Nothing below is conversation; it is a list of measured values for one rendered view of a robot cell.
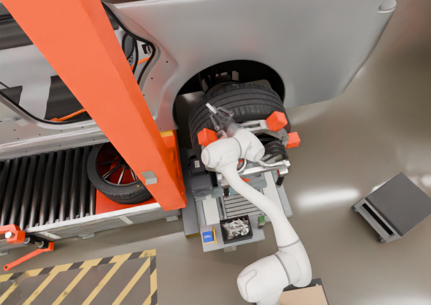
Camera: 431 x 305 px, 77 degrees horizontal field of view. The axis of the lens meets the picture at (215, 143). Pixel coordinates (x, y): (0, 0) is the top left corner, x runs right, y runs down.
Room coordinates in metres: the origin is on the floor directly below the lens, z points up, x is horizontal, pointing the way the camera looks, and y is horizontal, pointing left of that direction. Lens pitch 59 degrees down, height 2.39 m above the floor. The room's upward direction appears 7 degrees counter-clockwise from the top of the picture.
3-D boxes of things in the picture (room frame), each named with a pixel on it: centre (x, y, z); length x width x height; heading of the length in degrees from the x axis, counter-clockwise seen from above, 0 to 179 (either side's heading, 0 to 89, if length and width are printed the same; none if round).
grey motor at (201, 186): (0.98, 0.17, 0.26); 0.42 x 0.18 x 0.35; 4
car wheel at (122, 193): (1.10, 0.73, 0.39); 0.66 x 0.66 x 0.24
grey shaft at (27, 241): (0.57, 1.51, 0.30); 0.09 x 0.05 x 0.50; 94
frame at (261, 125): (0.83, -0.18, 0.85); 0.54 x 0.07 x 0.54; 94
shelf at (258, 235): (0.41, -0.04, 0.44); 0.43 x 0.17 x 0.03; 94
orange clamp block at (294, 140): (0.86, -0.50, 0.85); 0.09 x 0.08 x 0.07; 94
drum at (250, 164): (0.76, -0.19, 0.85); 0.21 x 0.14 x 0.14; 4
